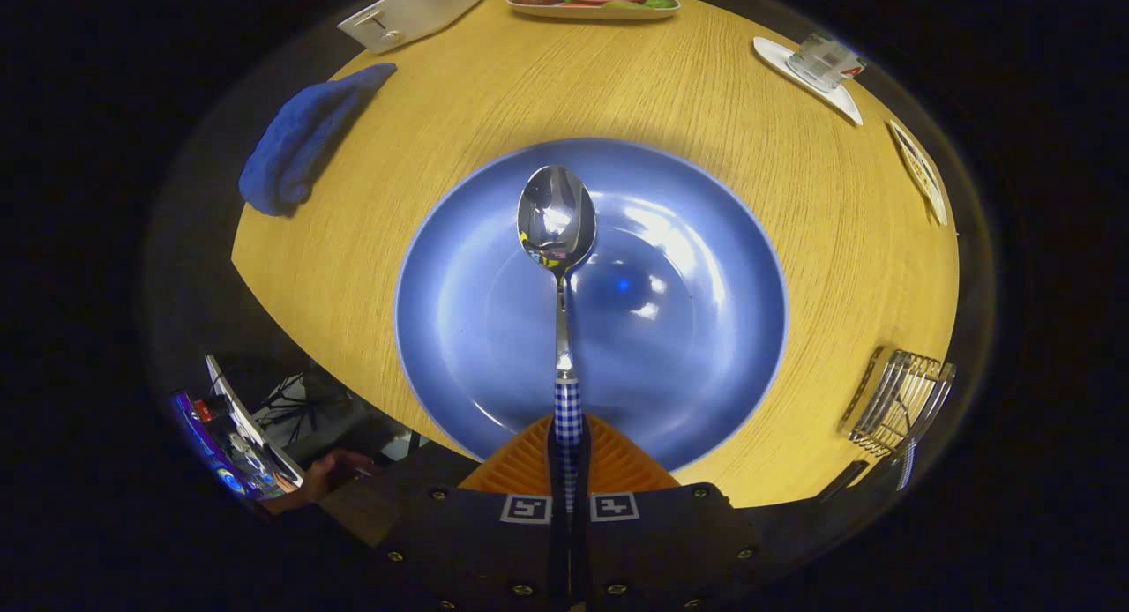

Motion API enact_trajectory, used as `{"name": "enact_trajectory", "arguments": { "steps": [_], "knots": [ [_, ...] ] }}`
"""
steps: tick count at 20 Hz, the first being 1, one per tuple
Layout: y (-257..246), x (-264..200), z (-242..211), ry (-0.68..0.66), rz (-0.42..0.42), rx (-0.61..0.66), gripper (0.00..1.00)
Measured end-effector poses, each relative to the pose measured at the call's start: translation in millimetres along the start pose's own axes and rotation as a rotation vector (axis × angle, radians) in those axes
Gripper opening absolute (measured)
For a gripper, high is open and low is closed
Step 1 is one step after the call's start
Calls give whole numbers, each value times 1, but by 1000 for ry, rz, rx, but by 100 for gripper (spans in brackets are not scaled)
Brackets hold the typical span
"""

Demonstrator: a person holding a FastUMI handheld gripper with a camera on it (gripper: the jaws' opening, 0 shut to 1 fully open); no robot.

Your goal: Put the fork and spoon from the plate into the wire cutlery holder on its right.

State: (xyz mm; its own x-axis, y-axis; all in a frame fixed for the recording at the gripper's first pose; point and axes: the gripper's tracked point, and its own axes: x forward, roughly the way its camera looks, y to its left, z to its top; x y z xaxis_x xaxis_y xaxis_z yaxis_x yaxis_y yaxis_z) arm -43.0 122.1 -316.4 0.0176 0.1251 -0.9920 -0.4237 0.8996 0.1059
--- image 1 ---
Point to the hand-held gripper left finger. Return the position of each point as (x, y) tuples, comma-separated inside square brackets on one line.
[(476, 550)]

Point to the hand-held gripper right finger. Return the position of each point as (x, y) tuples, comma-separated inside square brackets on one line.
[(661, 550)]

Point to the person's beige trousers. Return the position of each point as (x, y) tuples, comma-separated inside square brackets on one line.
[(362, 511)]

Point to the black table clamp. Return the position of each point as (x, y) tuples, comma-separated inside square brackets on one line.
[(842, 481)]

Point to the blue round plate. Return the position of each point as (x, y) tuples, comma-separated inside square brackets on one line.
[(688, 347)]

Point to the white-edged laptop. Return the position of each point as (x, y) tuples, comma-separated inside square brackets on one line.
[(238, 436)]

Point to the blue folded cloth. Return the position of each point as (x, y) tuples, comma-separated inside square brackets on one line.
[(300, 140)]

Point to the white divided condiment dish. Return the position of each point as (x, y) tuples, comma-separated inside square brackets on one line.
[(922, 175)]

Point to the white square coaster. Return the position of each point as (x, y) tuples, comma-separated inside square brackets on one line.
[(776, 55)]

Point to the white drink bottle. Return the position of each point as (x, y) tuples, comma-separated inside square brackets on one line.
[(825, 61)]

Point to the white toaster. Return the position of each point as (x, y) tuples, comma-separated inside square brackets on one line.
[(414, 8)]

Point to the green lettuce leaf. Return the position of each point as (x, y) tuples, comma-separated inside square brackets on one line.
[(657, 1)]

